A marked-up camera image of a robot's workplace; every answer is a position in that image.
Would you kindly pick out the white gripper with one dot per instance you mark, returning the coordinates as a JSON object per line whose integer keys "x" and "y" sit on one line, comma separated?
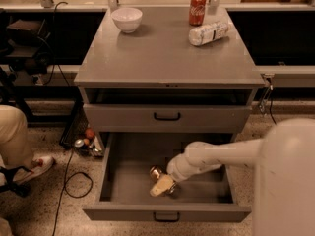
{"x": 176, "y": 170}

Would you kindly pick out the orange soda can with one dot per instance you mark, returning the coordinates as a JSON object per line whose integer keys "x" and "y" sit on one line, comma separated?
{"x": 155, "y": 171}

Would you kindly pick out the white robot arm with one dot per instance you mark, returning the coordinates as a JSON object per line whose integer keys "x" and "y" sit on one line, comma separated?
{"x": 284, "y": 175}

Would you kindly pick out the open lower grey drawer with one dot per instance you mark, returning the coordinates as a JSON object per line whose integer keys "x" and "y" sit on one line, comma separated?
{"x": 126, "y": 182}

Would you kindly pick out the closed upper grey drawer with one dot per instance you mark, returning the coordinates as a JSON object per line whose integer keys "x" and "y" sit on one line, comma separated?
{"x": 167, "y": 118}

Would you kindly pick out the red cola can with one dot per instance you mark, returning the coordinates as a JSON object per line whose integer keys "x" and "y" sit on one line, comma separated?
{"x": 196, "y": 12}

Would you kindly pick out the white sneaker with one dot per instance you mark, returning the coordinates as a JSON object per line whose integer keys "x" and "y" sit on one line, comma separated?
{"x": 38, "y": 167}

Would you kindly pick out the black office chair base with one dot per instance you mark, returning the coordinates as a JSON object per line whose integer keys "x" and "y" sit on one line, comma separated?
{"x": 21, "y": 190}

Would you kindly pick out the clear plastic bottle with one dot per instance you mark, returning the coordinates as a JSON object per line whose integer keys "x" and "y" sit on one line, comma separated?
{"x": 207, "y": 33}

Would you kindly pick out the person leg beige trousers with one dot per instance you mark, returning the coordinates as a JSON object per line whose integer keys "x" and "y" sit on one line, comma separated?
{"x": 14, "y": 146}

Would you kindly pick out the white ceramic bowl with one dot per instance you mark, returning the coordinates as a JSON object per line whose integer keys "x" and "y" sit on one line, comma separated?
{"x": 127, "y": 19}

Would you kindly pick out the dark equipment on left shelf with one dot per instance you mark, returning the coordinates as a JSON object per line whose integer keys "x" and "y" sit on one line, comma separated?
{"x": 24, "y": 46}

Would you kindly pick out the black wire basket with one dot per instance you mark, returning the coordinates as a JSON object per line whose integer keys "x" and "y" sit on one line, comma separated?
{"x": 74, "y": 135}

